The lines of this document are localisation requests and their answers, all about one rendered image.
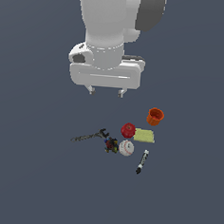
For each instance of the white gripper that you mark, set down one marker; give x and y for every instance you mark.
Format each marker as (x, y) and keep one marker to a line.
(104, 76)

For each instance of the red apple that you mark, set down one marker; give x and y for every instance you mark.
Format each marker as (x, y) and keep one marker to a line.
(128, 130)

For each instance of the grey adjustable wrench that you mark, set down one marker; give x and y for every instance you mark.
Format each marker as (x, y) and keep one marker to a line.
(90, 135)

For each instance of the colourful toy block cluster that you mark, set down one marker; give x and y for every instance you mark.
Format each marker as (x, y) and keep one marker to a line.
(111, 145)

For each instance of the orange cup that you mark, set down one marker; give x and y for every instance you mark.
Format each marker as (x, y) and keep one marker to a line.
(155, 116)

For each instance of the yellow sponge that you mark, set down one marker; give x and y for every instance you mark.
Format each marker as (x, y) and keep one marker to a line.
(144, 135)

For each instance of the white baseball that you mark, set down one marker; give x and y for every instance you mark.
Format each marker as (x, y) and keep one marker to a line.
(126, 148)

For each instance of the black and white marker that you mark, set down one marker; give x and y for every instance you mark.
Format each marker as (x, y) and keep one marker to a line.
(142, 162)

